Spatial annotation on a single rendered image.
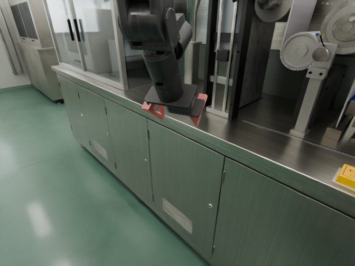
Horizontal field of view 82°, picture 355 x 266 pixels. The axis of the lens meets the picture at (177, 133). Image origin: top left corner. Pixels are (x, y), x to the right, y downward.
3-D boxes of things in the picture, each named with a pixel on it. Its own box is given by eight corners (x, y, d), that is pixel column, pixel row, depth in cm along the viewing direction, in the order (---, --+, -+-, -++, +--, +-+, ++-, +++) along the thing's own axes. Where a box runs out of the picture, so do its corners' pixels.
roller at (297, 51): (277, 66, 78) (285, 31, 72) (300, 59, 93) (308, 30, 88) (313, 71, 70) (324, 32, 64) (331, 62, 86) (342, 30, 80)
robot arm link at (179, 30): (113, 17, 31) (164, 16, 28) (145, -18, 36) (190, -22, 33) (140, 77, 41) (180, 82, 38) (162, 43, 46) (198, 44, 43)
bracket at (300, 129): (288, 133, 76) (314, 44, 62) (295, 127, 80) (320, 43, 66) (303, 138, 73) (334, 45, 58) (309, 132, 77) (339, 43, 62)
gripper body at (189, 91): (158, 86, 49) (148, 60, 43) (198, 91, 45) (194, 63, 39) (147, 106, 46) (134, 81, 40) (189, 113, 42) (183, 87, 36)
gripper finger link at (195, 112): (184, 110, 54) (176, 84, 46) (210, 114, 51) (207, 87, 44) (174, 131, 51) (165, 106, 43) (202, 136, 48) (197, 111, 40)
